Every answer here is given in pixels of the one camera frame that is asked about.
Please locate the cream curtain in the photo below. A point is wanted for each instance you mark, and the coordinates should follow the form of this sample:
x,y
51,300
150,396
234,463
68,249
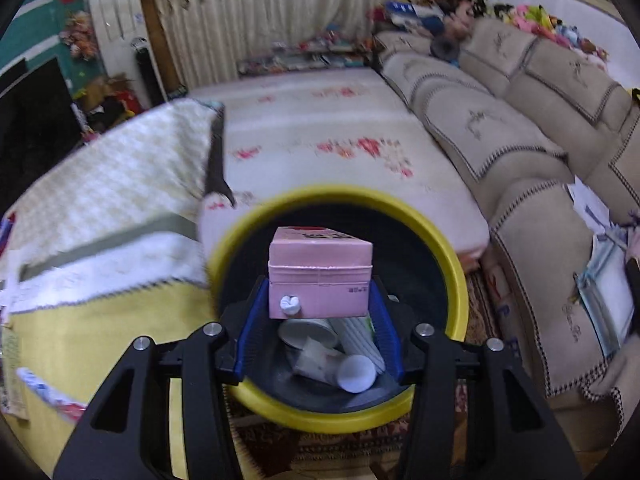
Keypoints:
x,y
280,10

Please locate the patterned rug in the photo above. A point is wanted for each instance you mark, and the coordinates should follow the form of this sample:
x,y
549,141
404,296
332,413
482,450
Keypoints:
x,y
350,452

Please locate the black tower fan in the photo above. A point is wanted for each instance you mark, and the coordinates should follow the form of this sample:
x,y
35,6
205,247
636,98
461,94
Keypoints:
x,y
147,75

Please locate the pile of plush toys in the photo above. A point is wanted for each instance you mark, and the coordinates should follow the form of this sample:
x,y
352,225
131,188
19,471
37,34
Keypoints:
x,y
530,17

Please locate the hanging flower decoration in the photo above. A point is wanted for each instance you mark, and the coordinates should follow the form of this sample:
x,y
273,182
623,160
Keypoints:
x,y
80,35

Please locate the stack of papers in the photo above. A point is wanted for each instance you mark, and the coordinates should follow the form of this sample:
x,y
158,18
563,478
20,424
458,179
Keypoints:
x,y
600,270

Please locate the white foam net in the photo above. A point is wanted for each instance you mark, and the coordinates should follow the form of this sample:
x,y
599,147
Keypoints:
x,y
357,342

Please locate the cardboard boxes beside television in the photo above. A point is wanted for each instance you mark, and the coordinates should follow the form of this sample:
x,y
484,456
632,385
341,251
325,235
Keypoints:
x,y
107,95

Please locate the printed snack wrapper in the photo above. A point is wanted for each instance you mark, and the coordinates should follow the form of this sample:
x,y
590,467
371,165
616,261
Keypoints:
x,y
47,392

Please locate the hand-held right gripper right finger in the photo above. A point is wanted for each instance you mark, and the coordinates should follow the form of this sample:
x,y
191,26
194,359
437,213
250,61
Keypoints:
x,y
385,330

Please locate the beige sofa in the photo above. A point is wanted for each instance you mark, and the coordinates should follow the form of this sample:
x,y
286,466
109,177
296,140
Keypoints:
x,y
525,125

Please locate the large black television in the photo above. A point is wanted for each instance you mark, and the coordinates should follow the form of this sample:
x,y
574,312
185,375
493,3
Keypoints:
x,y
35,125

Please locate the yellow printed table cloth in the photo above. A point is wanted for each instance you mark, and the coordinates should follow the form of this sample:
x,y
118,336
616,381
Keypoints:
x,y
100,170

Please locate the white standing air conditioner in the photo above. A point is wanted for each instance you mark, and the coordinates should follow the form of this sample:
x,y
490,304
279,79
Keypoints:
x,y
117,15

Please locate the black bin with yellow rim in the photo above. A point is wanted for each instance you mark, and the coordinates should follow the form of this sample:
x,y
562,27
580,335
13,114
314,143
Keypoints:
x,y
420,260

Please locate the cream paper cup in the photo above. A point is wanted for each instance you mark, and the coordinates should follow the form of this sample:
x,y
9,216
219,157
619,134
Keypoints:
x,y
302,332

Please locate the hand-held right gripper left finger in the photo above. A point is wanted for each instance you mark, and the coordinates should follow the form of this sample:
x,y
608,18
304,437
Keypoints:
x,y
250,330

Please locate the pink carton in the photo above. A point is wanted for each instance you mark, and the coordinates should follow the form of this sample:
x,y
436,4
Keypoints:
x,y
320,270

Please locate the pile of toys and books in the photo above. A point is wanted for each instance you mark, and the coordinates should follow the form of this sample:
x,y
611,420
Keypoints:
x,y
310,55

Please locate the floral mattress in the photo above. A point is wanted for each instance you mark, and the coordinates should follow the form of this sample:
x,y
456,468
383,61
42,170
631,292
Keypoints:
x,y
325,120

